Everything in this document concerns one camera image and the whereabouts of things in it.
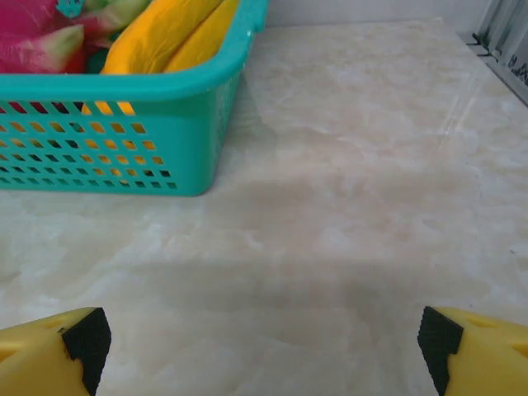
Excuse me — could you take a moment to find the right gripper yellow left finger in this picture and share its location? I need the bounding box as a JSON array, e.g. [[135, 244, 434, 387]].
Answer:
[[0, 307, 112, 396]]

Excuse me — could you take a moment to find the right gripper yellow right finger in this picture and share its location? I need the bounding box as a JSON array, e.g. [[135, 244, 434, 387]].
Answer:
[[417, 305, 528, 396]]

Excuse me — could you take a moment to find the teal plastic basket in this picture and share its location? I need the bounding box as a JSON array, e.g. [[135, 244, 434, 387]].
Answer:
[[0, 0, 271, 197]]

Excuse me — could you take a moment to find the pink dragon fruit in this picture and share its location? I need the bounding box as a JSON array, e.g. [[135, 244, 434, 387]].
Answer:
[[0, 0, 152, 75]]

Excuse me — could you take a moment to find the yellow banana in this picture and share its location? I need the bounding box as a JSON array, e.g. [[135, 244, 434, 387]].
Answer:
[[101, 0, 224, 76], [164, 0, 240, 73]]

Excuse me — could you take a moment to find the aluminium right side rail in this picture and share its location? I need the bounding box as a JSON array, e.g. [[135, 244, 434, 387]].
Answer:
[[465, 32, 528, 100]]

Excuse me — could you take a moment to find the aluminium right frame post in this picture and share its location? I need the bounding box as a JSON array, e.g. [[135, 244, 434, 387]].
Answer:
[[478, 0, 528, 63]]

